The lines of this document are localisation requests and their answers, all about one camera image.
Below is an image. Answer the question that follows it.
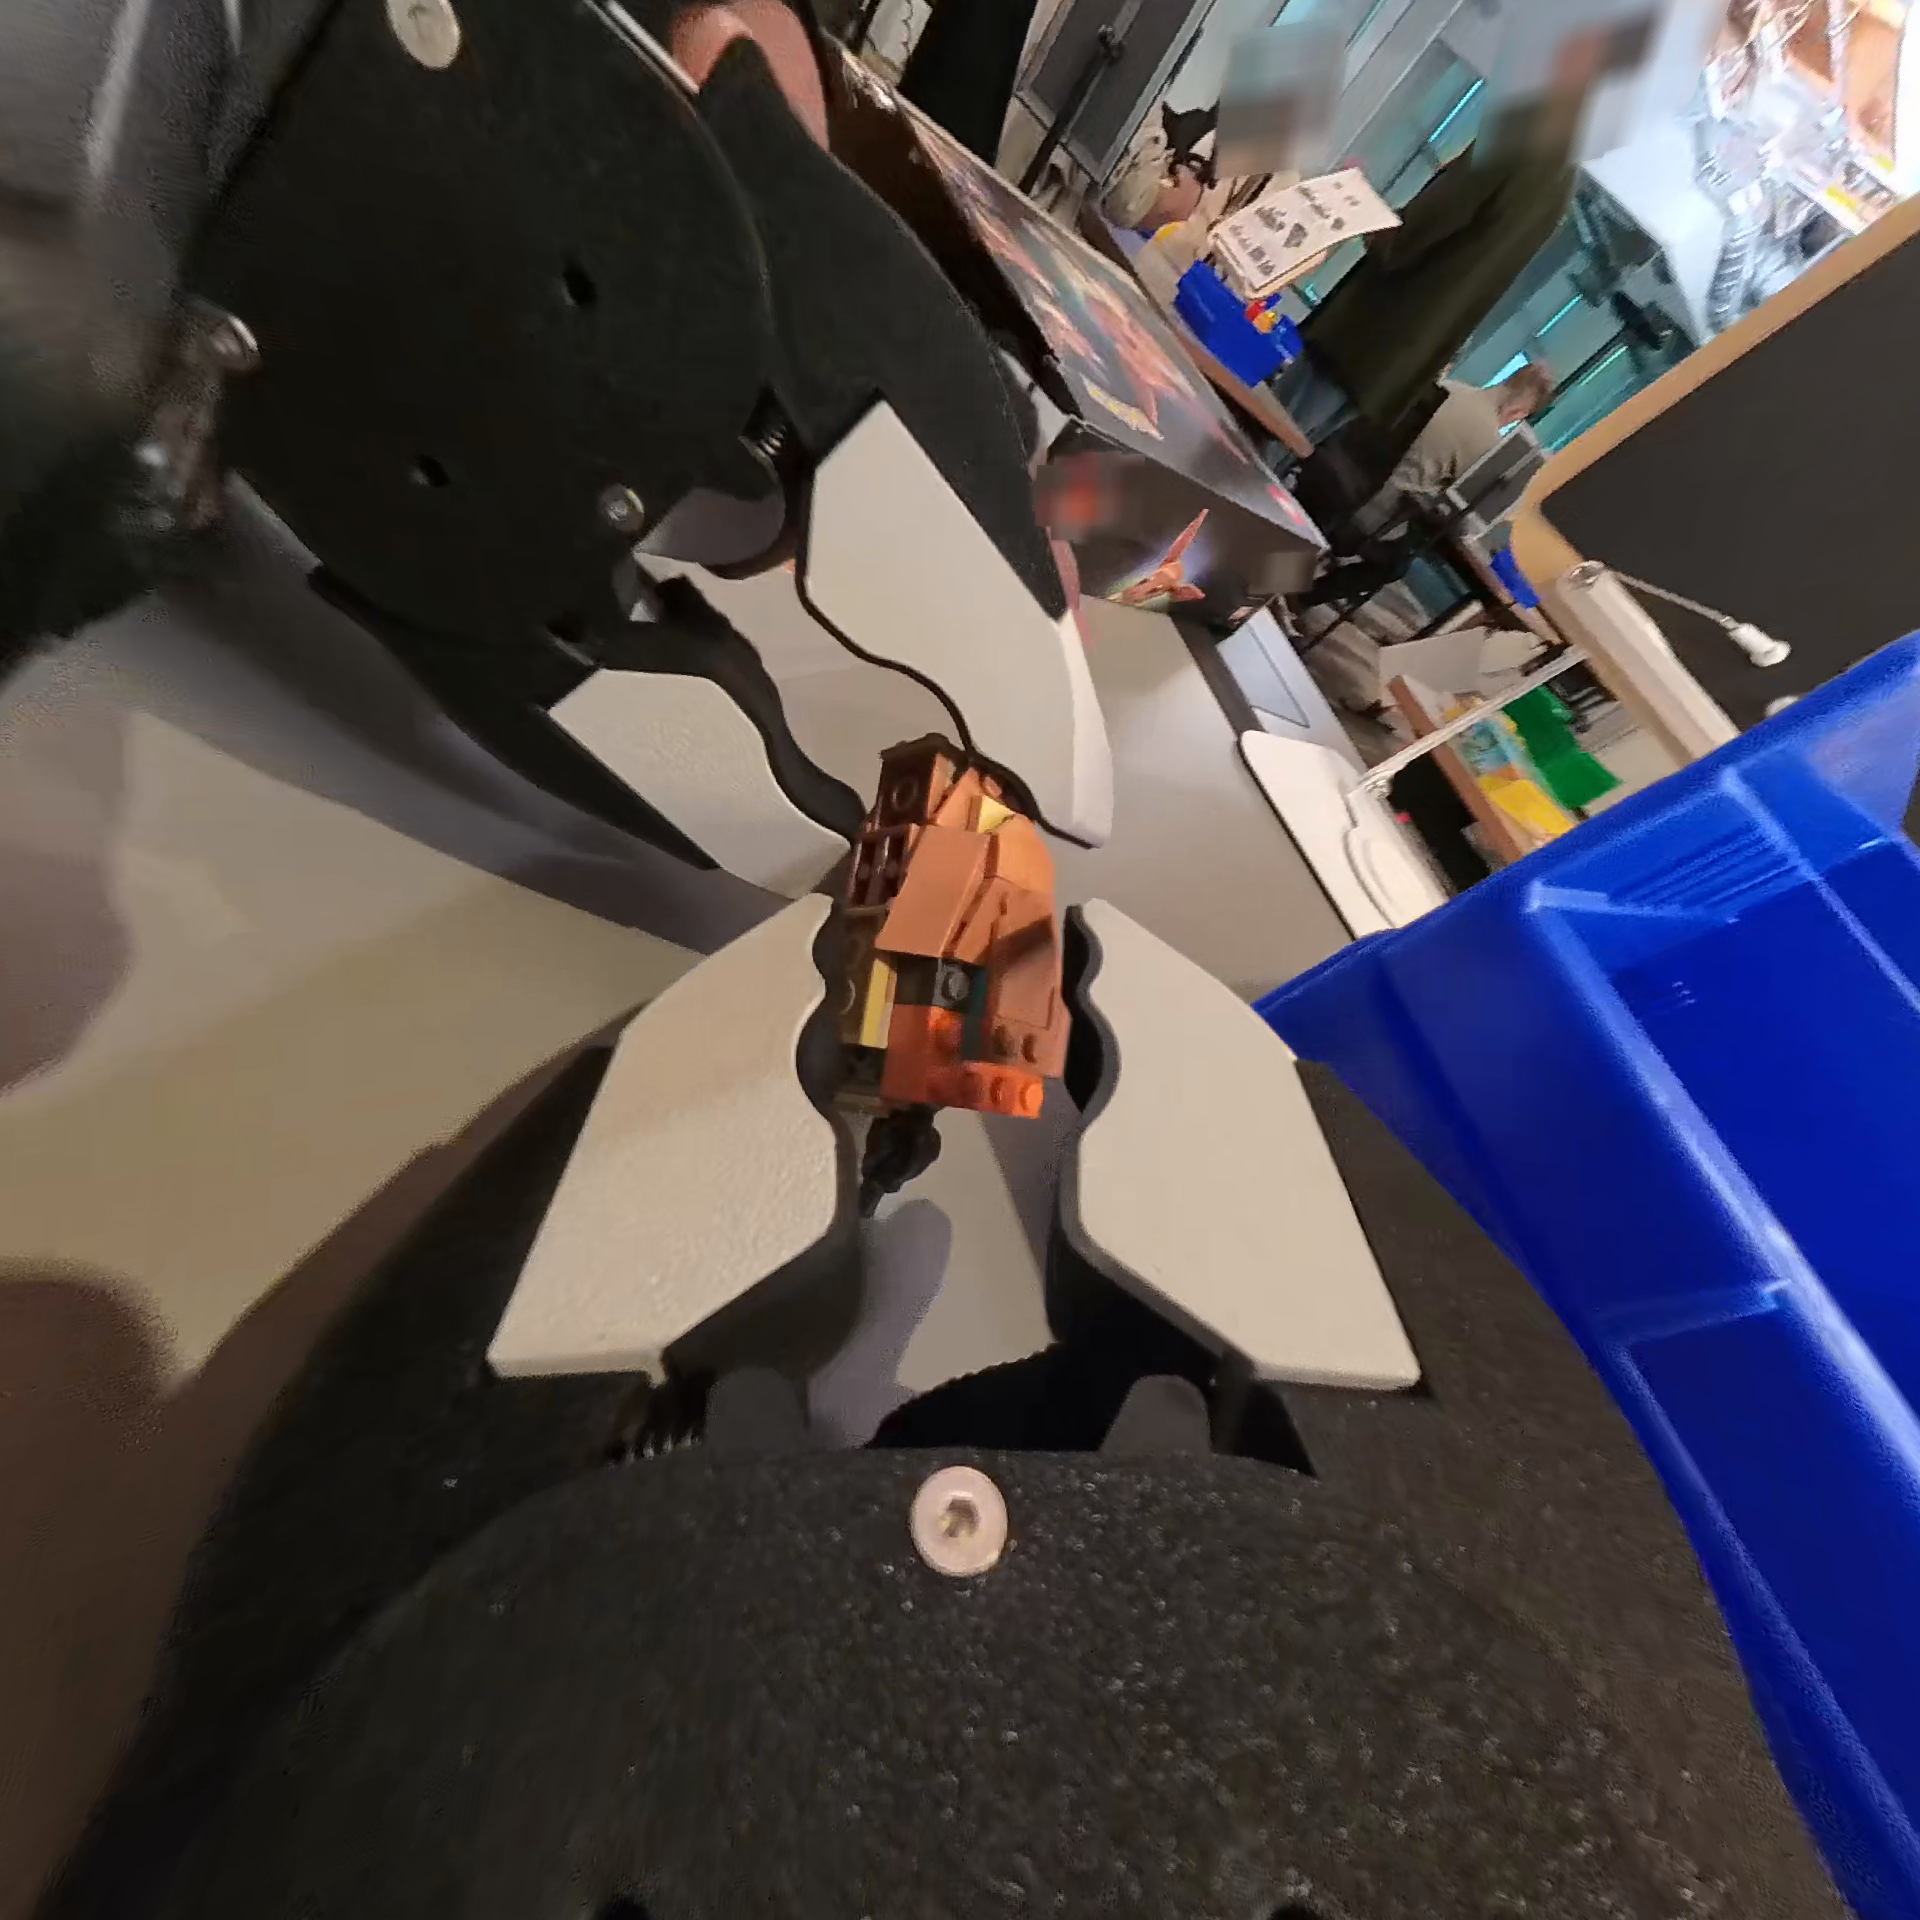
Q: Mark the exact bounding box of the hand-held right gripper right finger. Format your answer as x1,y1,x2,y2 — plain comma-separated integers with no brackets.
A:
1055,897,1422,1390

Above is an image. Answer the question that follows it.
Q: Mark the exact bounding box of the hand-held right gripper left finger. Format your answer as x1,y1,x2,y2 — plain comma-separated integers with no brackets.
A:
486,895,868,1388

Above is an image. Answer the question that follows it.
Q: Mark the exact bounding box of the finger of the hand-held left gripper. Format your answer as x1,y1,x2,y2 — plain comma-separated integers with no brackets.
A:
547,579,868,906
792,395,1116,848

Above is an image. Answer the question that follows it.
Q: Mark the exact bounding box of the orange toy brick model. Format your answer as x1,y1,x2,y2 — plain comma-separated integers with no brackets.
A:
833,734,1074,1218

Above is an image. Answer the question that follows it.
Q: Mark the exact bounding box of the blue plastic bin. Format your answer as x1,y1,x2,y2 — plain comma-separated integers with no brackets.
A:
1257,629,1920,1920

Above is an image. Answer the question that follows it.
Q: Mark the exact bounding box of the person's left hand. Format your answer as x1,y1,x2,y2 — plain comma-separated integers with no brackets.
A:
665,0,829,151

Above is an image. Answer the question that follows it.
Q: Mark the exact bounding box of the printed cardboard toy box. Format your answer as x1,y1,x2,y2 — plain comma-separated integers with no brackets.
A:
833,45,1330,625

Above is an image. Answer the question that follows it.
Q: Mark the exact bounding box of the white tablet holder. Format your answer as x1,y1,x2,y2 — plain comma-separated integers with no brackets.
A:
1341,752,1463,901

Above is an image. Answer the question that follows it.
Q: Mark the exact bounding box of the small blue parts tray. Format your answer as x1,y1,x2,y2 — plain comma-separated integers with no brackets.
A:
1177,262,1307,377

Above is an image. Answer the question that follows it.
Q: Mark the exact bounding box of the white instruction sheet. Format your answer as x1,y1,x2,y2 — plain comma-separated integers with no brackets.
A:
1212,166,1404,299

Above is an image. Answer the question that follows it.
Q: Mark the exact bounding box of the black divider panel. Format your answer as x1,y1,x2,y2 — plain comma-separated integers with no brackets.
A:
1507,197,1920,843

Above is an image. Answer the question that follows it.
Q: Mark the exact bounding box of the dark table cable hatch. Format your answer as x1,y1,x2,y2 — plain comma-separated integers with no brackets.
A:
1212,606,1367,738

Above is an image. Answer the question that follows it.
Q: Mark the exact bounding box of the white charging cable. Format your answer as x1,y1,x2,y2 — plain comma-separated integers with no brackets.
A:
1568,561,1794,672

